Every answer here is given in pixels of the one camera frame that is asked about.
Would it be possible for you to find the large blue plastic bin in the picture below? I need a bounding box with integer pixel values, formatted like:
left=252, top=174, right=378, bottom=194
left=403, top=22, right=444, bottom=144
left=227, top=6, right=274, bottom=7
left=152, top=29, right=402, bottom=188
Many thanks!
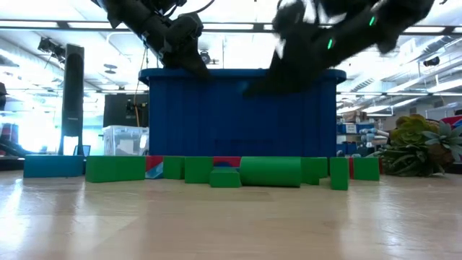
left=139, top=67, right=347, bottom=158

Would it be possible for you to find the small laptop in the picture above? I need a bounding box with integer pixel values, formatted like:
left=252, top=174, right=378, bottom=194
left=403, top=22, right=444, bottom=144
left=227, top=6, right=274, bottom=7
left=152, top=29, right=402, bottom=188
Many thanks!
left=73, top=144, right=92, bottom=157

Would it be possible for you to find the yellow hanging cable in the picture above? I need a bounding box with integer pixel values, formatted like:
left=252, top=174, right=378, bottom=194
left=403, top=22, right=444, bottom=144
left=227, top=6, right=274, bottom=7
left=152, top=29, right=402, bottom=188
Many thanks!
left=133, top=46, right=149, bottom=128

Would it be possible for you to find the black monitor screen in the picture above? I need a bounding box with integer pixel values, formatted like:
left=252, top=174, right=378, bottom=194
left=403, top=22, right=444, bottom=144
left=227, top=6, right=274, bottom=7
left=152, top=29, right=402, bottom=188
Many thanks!
left=103, top=92, right=149, bottom=128

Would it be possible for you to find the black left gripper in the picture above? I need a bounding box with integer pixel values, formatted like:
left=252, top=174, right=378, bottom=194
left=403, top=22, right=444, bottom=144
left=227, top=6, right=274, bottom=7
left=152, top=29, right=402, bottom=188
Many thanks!
left=144, top=17, right=211, bottom=79

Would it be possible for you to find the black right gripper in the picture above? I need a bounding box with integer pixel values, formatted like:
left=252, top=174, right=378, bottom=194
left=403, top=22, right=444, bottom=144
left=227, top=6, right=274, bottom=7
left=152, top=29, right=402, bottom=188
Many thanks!
left=243, top=6, right=347, bottom=98

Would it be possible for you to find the red bag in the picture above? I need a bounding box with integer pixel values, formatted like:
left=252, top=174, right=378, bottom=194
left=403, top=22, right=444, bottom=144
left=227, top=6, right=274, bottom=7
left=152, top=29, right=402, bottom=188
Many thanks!
left=438, top=114, right=462, bottom=127

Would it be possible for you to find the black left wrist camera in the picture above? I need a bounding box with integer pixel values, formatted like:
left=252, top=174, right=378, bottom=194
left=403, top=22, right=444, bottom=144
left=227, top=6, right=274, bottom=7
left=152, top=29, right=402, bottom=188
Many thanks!
left=167, top=12, right=205, bottom=48

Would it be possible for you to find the green cylinder block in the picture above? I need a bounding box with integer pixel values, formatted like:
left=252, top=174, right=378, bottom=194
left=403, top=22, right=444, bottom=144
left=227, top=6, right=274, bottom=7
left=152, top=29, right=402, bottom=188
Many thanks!
left=238, top=155, right=302, bottom=189

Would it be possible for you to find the potted succulent plant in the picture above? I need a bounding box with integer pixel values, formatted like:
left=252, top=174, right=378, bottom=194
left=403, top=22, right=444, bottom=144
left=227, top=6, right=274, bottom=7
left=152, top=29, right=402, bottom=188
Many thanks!
left=366, top=112, right=462, bottom=178

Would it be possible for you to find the black track light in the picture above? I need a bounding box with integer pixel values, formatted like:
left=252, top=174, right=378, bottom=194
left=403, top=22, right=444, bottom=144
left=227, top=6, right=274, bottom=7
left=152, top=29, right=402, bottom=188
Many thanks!
left=38, top=35, right=68, bottom=61

